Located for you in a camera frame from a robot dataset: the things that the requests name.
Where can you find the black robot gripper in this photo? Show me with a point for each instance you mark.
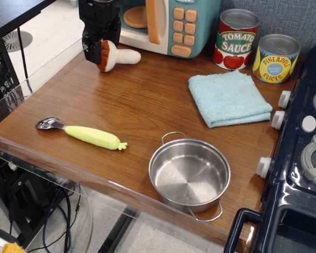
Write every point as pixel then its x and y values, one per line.
pixel 101 22

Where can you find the plush mushroom toy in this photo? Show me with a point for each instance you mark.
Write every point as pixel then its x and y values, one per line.
pixel 111 55

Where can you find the teal toy microwave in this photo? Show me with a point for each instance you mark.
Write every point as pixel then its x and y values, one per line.
pixel 175 28

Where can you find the white stove knob top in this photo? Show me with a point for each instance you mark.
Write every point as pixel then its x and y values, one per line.
pixel 284 99

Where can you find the white stove knob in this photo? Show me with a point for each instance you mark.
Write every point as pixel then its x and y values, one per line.
pixel 263 167
pixel 284 99
pixel 278 119

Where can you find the dark blue toy stove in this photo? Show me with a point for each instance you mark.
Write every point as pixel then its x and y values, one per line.
pixel 287 220

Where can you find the black desk at left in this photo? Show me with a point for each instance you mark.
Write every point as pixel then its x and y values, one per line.
pixel 14 14

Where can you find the tomato sauce can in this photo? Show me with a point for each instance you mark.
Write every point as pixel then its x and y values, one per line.
pixel 237 32

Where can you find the light blue folded cloth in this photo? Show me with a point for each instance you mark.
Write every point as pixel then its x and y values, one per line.
pixel 228 99

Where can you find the clear acrylic table guard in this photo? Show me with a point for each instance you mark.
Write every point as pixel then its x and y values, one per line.
pixel 138 103

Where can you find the silver metal pot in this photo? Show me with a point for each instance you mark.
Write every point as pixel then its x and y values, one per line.
pixel 190 175

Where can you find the pineapple slices can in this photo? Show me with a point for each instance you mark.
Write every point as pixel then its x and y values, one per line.
pixel 276 58

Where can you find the white stove knob middle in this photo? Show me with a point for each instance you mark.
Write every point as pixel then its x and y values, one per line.
pixel 278 119

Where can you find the white stove knob bottom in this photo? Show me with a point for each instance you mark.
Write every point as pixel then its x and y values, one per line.
pixel 263 167

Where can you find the yellow fuzzy object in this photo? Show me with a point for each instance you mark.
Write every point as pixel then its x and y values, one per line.
pixel 12 248

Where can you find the spoon with green handle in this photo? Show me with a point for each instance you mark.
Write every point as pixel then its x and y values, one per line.
pixel 90 135

